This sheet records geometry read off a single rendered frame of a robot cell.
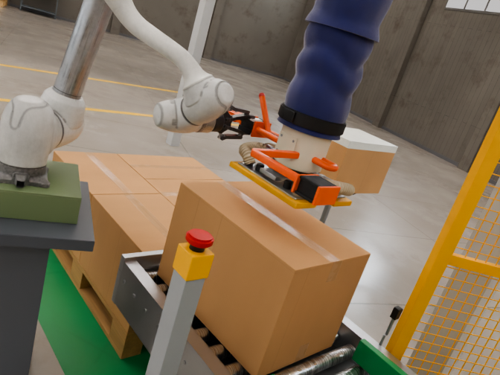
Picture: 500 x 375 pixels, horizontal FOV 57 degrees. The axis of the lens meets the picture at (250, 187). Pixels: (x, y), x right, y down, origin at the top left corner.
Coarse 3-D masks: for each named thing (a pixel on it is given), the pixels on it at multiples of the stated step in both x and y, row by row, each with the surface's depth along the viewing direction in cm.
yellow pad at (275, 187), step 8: (240, 168) 156; (248, 168) 156; (256, 168) 156; (248, 176) 154; (256, 176) 151; (264, 176) 152; (264, 184) 148; (272, 184) 147; (280, 184) 150; (288, 184) 146; (272, 192) 145; (280, 192) 143; (288, 192) 144; (288, 200) 140; (296, 200) 141; (304, 200) 143; (296, 208) 139
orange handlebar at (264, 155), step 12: (264, 132) 164; (276, 132) 167; (252, 156) 134; (264, 156) 130; (276, 156) 141; (288, 156) 144; (276, 168) 127; (288, 168) 125; (324, 168) 145; (336, 168) 145
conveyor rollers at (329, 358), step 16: (160, 288) 173; (208, 336) 157; (336, 336) 178; (224, 352) 151; (336, 352) 167; (352, 352) 171; (240, 368) 145; (288, 368) 151; (304, 368) 154; (320, 368) 159; (352, 368) 161
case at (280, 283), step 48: (192, 192) 163; (240, 192) 176; (240, 240) 145; (288, 240) 147; (336, 240) 158; (240, 288) 146; (288, 288) 131; (336, 288) 151; (240, 336) 146; (288, 336) 144
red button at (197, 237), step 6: (186, 234) 111; (192, 234) 110; (198, 234) 111; (204, 234) 112; (210, 234) 113; (192, 240) 109; (198, 240) 109; (204, 240) 110; (210, 240) 111; (192, 246) 111; (198, 246) 109; (204, 246) 110; (210, 246) 111; (198, 252) 111
